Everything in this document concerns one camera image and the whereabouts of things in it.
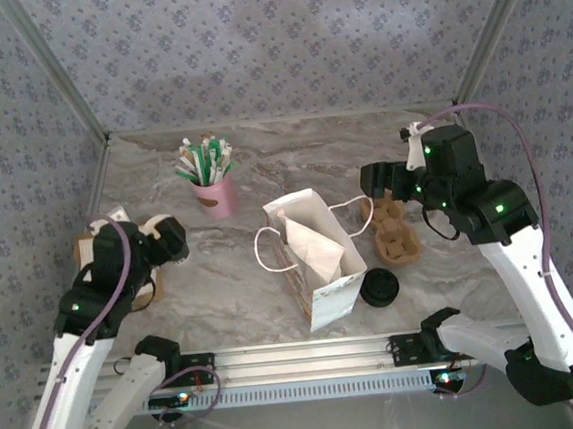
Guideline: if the white paper napkin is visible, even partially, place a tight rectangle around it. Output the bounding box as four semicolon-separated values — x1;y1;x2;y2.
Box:
278;207;349;287

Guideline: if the white paper gift bag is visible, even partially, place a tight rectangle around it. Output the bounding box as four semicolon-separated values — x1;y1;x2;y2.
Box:
249;182;386;338

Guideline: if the brown cardboard tray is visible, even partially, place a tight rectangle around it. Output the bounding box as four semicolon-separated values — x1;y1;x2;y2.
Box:
70;224;169;310

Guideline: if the pink cylindrical holder cup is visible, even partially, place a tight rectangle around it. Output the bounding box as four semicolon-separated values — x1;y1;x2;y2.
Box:
191;172;242;222

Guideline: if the green white sugar stick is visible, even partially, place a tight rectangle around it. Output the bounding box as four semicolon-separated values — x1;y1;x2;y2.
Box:
174;164;202;184
181;136;204;184
200;133;218;185
211;137;229;182
219;143;240;176

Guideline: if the brown pulp carrier stack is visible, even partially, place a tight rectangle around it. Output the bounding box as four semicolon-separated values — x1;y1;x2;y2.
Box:
358;190;425;272

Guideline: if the stack of black lids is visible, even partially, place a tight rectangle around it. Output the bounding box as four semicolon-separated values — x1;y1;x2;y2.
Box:
358;266;403;310

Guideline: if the left controller board with LED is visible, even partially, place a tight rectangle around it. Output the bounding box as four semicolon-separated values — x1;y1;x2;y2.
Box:
148;391;193;409

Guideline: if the controller board with led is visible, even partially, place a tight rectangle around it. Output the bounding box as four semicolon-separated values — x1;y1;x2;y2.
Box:
430;366;471;391
148;391;193;409

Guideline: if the right controller board with LED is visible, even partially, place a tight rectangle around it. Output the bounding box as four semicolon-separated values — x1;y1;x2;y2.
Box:
430;366;471;391

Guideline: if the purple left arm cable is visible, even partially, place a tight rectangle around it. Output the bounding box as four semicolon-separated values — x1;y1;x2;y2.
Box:
0;208;227;429

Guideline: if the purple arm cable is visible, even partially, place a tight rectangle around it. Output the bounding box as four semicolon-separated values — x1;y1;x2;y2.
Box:
0;208;227;429
410;92;573;429

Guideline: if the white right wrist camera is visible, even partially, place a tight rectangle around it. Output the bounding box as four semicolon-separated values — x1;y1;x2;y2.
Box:
397;119;440;171

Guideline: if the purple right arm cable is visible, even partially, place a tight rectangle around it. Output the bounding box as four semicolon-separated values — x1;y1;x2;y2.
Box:
410;92;573;429

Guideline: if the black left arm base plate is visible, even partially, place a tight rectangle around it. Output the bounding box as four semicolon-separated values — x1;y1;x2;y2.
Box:
124;353;218;392

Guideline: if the aluminium frame post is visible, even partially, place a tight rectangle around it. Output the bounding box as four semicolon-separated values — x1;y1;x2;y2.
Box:
442;0;557;111
0;0;114;153

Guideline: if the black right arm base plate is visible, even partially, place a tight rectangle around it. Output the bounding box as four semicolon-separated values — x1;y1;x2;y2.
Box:
387;327;484;367

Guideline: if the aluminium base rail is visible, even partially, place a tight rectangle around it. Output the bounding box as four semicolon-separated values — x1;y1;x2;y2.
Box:
32;316;573;402

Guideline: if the grey slotted cable duct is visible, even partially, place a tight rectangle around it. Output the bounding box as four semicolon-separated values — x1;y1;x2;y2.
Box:
56;367;439;424

